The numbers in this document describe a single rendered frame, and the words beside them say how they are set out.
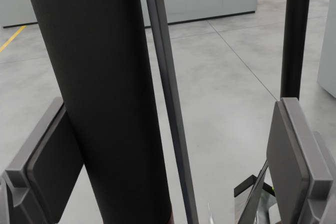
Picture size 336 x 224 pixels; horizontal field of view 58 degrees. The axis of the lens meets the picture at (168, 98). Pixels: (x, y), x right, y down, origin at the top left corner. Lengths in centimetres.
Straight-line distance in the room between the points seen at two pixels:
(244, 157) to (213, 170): 29
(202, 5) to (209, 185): 418
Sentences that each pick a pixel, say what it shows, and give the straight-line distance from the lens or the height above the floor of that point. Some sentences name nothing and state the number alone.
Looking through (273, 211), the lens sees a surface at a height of 114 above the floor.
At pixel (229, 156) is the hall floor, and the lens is 260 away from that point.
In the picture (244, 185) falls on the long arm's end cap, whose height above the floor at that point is 112.
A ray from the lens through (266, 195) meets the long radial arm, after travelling 83.
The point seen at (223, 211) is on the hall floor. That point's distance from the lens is 222.
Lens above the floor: 173
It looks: 30 degrees down
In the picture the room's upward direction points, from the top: 7 degrees counter-clockwise
